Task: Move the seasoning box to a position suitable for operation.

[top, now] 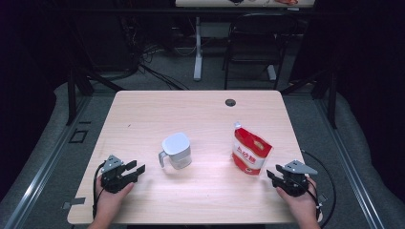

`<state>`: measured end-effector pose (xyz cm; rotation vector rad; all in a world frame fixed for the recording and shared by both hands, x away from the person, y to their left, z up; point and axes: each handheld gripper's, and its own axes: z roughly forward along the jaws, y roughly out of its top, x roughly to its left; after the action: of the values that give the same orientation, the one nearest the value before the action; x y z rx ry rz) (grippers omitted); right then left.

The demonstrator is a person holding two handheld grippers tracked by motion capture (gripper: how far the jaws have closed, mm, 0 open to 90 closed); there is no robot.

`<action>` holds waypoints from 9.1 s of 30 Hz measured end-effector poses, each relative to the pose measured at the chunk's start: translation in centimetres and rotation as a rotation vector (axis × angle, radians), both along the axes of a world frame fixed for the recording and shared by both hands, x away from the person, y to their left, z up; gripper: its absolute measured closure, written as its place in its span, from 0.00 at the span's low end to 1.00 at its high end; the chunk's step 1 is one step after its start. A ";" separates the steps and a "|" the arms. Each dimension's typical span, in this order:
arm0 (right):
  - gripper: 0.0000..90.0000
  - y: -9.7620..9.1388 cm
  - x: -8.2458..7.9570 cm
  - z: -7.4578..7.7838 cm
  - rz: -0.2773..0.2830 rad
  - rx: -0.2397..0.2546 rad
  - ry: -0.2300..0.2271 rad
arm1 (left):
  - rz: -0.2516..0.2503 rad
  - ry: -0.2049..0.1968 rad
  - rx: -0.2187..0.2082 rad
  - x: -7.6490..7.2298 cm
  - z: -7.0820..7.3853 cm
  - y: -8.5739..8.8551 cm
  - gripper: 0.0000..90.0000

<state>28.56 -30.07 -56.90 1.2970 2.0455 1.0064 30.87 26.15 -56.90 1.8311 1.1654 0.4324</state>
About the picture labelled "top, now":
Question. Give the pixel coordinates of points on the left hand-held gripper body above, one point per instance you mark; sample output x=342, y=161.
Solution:
x=111, y=178

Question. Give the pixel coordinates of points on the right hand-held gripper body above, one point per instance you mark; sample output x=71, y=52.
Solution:
x=294, y=183

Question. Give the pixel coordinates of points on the red and white sugar pouch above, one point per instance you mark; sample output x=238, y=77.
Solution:
x=251, y=149

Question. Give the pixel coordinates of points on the person's left hand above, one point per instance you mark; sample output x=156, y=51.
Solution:
x=110, y=203

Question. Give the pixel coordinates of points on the person's right hand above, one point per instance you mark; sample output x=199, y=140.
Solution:
x=304, y=206

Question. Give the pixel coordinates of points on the grey tape strip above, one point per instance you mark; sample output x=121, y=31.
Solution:
x=76, y=201
x=322, y=198

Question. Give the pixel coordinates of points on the black metal stand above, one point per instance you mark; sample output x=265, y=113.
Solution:
x=71, y=95

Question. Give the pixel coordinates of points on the white desk foot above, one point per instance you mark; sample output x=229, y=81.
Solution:
x=271, y=73

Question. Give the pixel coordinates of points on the white desk leg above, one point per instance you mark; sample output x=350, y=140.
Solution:
x=198, y=57

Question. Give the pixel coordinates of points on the black folding chair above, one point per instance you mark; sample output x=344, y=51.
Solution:
x=258, y=35

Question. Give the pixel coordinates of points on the orange object on far desk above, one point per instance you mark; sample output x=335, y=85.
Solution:
x=286, y=2

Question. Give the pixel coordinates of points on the aluminium floor rail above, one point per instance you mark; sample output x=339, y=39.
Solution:
x=350, y=171
x=41, y=171

